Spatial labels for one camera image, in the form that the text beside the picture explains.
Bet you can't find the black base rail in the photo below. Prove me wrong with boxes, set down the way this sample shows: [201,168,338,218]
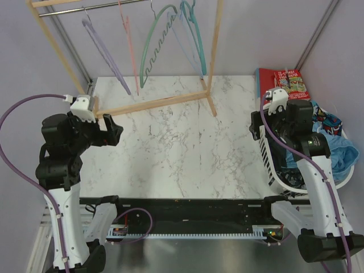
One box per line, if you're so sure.
[80,196,291,237]

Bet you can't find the red book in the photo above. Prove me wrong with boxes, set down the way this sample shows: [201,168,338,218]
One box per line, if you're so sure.
[254,68,279,109]

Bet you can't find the light blue shorts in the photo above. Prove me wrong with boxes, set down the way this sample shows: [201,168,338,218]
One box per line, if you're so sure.
[286,142,359,181]

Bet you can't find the comic cover book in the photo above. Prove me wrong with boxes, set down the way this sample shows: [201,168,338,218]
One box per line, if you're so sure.
[274,69,311,100]

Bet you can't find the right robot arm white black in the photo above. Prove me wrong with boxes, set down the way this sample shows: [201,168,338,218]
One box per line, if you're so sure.
[249,100,363,268]

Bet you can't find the colourful comic print garment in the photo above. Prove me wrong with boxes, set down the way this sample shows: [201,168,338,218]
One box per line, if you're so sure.
[311,100,343,136]

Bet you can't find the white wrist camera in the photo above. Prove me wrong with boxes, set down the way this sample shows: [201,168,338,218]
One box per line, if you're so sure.
[63,94,96,123]
[266,88,289,115]

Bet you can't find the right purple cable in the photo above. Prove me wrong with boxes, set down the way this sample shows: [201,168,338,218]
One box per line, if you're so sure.
[260,92,353,273]

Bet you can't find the white laundry basket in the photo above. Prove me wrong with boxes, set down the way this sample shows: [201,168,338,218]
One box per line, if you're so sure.
[259,127,354,197]

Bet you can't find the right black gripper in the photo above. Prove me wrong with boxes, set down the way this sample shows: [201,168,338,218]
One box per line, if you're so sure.
[250,102,294,140]

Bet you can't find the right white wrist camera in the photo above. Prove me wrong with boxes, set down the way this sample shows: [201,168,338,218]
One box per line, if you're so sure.
[266,88,289,115]

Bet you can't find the purple cable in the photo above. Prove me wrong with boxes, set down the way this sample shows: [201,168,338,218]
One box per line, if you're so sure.
[0,94,71,273]
[260,92,353,273]

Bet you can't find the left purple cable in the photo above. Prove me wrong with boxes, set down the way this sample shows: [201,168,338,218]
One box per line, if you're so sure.
[0,94,71,273]

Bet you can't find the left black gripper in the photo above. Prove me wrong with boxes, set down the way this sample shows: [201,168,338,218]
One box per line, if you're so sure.
[68,110,122,154]

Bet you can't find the dark patterned garment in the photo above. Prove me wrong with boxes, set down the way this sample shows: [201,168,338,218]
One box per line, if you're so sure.
[276,168,306,189]

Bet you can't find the light blue cable duct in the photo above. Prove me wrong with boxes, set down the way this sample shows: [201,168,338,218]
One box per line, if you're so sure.
[106,227,267,240]

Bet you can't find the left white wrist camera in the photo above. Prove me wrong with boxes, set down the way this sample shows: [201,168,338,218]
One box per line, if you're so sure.
[63,94,96,123]

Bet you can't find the green plastic hanger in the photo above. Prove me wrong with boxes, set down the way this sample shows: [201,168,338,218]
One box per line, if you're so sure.
[139,4,177,89]

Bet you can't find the metal rack rod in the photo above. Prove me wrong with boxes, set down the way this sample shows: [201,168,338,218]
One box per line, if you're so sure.
[39,0,146,18]

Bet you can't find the wooden clothes rack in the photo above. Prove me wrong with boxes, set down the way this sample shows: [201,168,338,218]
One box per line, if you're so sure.
[25,0,224,118]

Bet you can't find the teal plastic hanger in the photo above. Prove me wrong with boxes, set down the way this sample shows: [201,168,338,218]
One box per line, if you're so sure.
[180,1,207,76]

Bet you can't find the light blue wire hanger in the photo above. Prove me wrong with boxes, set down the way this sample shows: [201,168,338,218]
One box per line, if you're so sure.
[167,12,206,79]

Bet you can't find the purple plastic hanger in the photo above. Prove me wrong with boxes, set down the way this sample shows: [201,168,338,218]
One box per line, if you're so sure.
[81,9,131,95]

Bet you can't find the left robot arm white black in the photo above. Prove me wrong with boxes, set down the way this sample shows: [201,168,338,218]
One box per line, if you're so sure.
[35,113,125,272]

